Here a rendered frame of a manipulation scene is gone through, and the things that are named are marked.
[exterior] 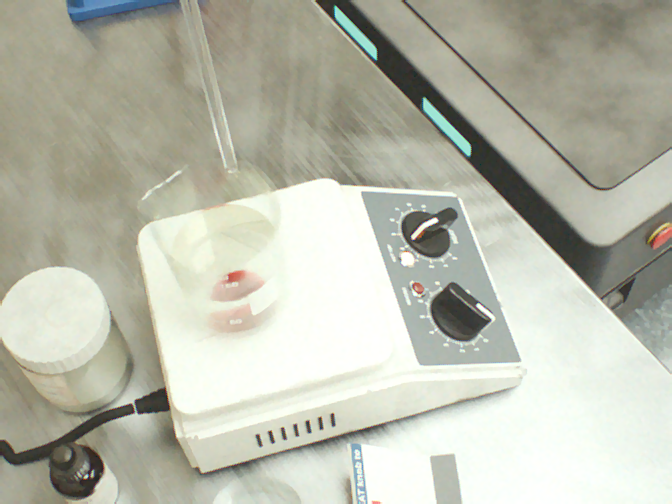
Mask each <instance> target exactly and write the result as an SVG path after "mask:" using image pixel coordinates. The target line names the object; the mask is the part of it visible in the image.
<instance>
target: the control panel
mask: <svg viewBox="0 0 672 504"><path fill-rule="evenodd" d="M360 193H361V198H362V201H363V204H364V208H365V211H366V214H367V217H369V220H370V222H371V225H372V228H373V231H374V234H375V237H376V240H377V243H378V246H379V249H380V252H381V255H382V258H383V261H384V264H385V267H386V271H387V274H388V276H389V279H390V282H391V285H392V288H393V291H394V294H395V297H396V300H397V303H398V306H399V309H400V312H401V315H402V318H403V321H404V324H405V327H406V331H407V333H408V336H409V339H410V342H411V345H412V348H413V351H414V354H415V357H416V360H417V362H418V363H419V365H422V366H440V365H467V364H495V363H518V362H522V360H521V358H520V355H519V352H518V350H517V347H516V345H515V342H514V339H513V337H512V334H511V332H510V329H509V326H508V323H507V321H506V318H505V315H504V313H503V310H502V308H501V305H500V303H499V300H498V298H497V295H496V292H495V290H494V287H493V285H492V282H490V280H489V277H488V275H487V272H486V269H485V266H484V263H483V261H482V258H481V256H480V253H479V251H478V248H477V245H476V243H475V240H474V238H473V235H472V233H471V230H470V228H469V225H468V222H467V220H466V217H465V215H464V212H463V210H462V207H461V204H460V201H459V199H458V196H445V195H428V194H411V193H395V192H379V191H360ZM447 208H453V209H454V210H456V212H457V213H458V219H457V220H456V221H455V222H454V223H453V224H452V225H451V226H450V228H449V229H448V232H449V234H450V238H451V245H450V248H449V250H448V251H447V252H446V253H445V254H444V255H442V256H440V257H428V256H425V255H422V254H420V253H419V252H417V251H416V250H414V249H413V248H412V247H411V246H410V245H409V244H408V242H407V241H406V239H405V237H404V235H403V232H402V222H403V220H404V218H405V217H406V216H407V215H408V214H409V213H411V212H413V211H423V212H426V213H429V214H432V215H434V214H436V213H438V212H440V211H442V210H445V209H447ZM405 252H408V253H410V254H411V255H412V256H413V259H414V260H413V263H412V264H407V263H405V262H404V261H403V260H402V257H401V255H402V254H403V253H405ZM415 282H418V283H420V284H421V285H422V286H423V287H424V292H423V294H417V293H415V292H414V291H413V289H412V284H413V283H415ZM451 282H455V283H457V284H458V285H459V286H461V287H462V288H463V289H464V290H465V291H467V292H468V293H469V294H470V295H472V296H473V297H474V298H475V299H477V300H478V301H479V302H480V303H481V304H483V305H484V306H485V307H486V308H488V309H489V310H490V311H492V312H493V314H494V317H495V320H494V321H493V322H492V323H490V324H489V325H488V326H487V327H486V328H484V330H483V331H482V332H479V334H478V335H477V336H476V337H475V338H474V339H472V340H470V341H465V342H462V341H457V340H454V339H452V338H450V337H448V336H447V335H446V334H444V333H443V332H442V331H441V330H440V328H439V326H438V325H437V324H436V322H435V320H434V318H433V315H432V310H431V306H432V302H433V300H434V298H435V297H436V296H437V295H438V294H439V293H440V292H441V291H442V290H443V289H444V288H445V287H446V286H447V285H448V284H449V283H451Z"/></svg>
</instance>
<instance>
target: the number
mask: <svg viewBox="0 0 672 504"><path fill-rule="evenodd" d="M362 456H363V465H364V473H365V482H366V491H368V499H369V504H430V503H429V496H428V494H427V489H426V482H425V475H424V468H423V461H422V459H419V458H413V457H407V456H401V455H395V454H389V453H382V452H376V451H370V450H363V448H362Z"/></svg>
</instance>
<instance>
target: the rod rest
mask: <svg viewBox="0 0 672 504"><path fill-rule="evenodd" d="M175 1H180V0H66V6H67V12H68V14H69V17H70V20H72V21H74V22H76V21H82V20H87V19H92V18H96V17H101V16H106V15H111V14H116V13H121V12H126V11H130V10H136V9H141V8H146V7H151V6H156V5H161V4H165V3H170V2H175Z"/></svg>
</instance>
